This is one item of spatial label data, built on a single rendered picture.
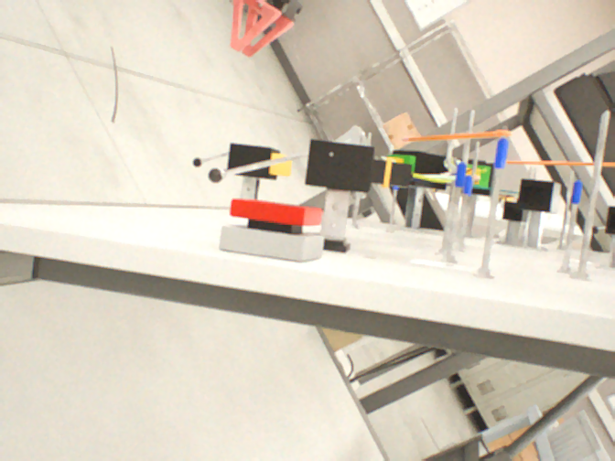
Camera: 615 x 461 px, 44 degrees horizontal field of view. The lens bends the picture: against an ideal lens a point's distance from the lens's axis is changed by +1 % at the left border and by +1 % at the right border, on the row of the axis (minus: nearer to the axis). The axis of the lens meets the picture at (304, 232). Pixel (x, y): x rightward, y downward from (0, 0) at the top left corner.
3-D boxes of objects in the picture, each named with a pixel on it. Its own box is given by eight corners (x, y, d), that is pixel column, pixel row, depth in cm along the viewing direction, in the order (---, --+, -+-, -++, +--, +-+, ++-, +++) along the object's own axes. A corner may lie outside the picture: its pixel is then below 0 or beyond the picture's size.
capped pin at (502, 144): (469, 274, 54) (490, 124, 54) (488, 276, 55) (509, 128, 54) (479, 277, 53) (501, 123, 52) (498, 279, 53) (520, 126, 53)
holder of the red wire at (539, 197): (557, 251, 128) (567, 187, 127) (544, 251, 116) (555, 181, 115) (527, 246, 130) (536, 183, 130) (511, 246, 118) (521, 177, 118)
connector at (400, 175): (355, 180, 68) (358, 158, 68) (408, 187, 68) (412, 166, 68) (356, 179, 65) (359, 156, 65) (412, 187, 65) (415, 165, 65)
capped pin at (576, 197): (569, 274, 69) (584, 180, 69) (554, 272, 70) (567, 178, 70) (576, 274, 70) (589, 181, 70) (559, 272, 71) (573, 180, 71)
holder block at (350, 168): (310, 186, 70) (316, 143, 69) (371, 193, 69) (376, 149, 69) (304, 184, 66) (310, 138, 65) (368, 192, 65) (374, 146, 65)
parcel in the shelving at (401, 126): (380, 123, 767) (405, 110, 761) (384, 126, 807) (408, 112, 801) (395, 152, 767) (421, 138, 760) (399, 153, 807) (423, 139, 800)
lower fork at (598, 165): (593, 282, 63) (619, 112, 63) (570, 278, 64) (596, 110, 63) (590, 280, 65) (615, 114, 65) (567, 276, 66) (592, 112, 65)
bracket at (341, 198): (320, 241, 70) (328, 187, 70) (346, 245, 70) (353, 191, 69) (314, 244, 65) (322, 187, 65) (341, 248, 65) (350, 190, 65)
